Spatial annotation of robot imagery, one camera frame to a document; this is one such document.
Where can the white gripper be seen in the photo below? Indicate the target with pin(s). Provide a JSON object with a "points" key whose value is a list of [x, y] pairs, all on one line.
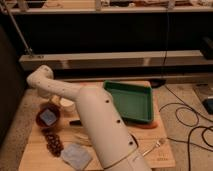
{"points": [[54, 99]]}

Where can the blue eraser block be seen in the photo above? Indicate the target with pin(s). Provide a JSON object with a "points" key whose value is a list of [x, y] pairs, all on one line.
{"points": [[48, 117]]}

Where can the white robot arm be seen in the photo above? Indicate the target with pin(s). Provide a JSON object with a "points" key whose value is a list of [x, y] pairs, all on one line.
{"points": [[115, 147]]}

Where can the brown bowl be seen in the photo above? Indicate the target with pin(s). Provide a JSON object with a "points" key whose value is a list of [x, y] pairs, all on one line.
{"points": [[53, 108]]}

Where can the white paper cup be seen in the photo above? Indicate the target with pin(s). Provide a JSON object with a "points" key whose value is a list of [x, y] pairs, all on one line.
{"points": [[67, 105]]}

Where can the bunch of dark grapes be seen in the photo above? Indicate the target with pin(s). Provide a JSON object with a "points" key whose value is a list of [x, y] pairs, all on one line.
{"points": [[54, 144]]}

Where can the wooden table board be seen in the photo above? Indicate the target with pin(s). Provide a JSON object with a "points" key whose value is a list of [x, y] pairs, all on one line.
{"points": [[36, 157]]}

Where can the green plastic tray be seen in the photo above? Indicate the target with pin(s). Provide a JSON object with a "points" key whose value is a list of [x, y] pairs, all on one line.
{"points": [[133, 102]]}

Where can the silver fork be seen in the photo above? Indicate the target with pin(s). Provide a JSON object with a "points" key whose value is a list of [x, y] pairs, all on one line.
{"points": [[157, 144]]}

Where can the black handled tool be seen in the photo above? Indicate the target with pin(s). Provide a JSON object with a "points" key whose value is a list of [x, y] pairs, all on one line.
{"points": [[75, 123]]}

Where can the white metal shelf rail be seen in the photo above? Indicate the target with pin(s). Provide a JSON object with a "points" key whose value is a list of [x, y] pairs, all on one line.
{"points": [[114, 60]]}

